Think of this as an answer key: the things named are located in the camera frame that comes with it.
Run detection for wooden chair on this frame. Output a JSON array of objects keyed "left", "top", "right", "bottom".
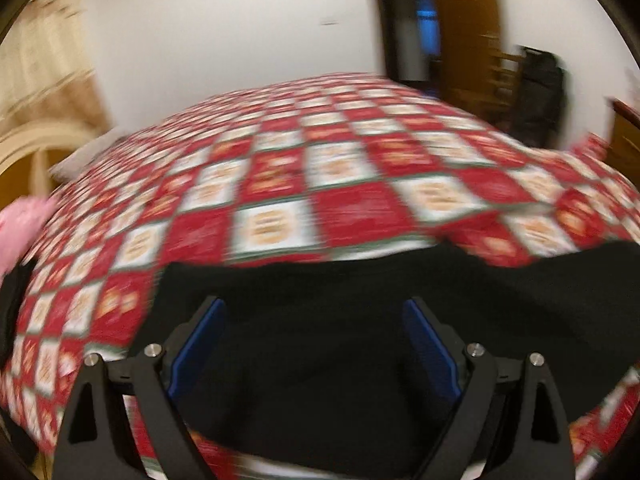
[{"left": 482, "top": 35, "right": 526, "bottom": 126}]

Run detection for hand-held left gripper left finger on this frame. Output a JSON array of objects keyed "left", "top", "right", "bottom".
[{"left": 52, "top": 296, "right": 228, "bottom": 480}]

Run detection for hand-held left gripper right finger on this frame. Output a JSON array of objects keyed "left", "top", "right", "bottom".
[{"left": 402, "top": 297, "right": 576, "bottom": 480}]

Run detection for black pants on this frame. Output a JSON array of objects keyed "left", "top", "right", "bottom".
[{"left": 127, "top": 242, "right": 640, "bottom": 478}]

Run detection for dark wooden door frame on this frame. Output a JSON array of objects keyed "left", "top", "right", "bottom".
[{"left": 372, "top": 0, "right": 401, "bottom": 81}]

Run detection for black cloth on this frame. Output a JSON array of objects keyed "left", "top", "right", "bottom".
[{"left": 0, "top": 257, "right": 36, "bottom": 361}]

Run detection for cream wooden headboard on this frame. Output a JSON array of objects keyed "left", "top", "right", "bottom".
[{"left": 0, "top": 122, "right": 108, "bottom": 211}]

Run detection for pink pillow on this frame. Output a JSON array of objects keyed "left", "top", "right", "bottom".
[{"left": 0, "top": 196, "right": 58, "bottom": 278}]

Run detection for brown wooden door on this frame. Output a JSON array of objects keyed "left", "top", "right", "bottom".
[{"left": 430, "top": 0, "right": 521, "bottom": 126}]

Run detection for black bag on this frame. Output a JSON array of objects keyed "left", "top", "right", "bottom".
[{"left": 510, "top": 45, "right": 568, "bottom": 148}]

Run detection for grey striped pillow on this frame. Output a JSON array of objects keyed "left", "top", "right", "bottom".
[{"left": 50, "top": 130, "right": 131, "bottom": 183}]

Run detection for blue lit window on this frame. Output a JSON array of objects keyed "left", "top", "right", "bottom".
[{"left": 412, "top": 0, "right": 441, "bottom": 56}]

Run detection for beige patterned curtain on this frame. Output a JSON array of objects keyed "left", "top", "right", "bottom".
[{"left": 0, "top": 0, "right": 113, "bottom": 131}]

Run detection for red checked printed blanket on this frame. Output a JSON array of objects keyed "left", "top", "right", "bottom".
[{"left": 0, "top": 72, "right": 640, "bottom": 480}]

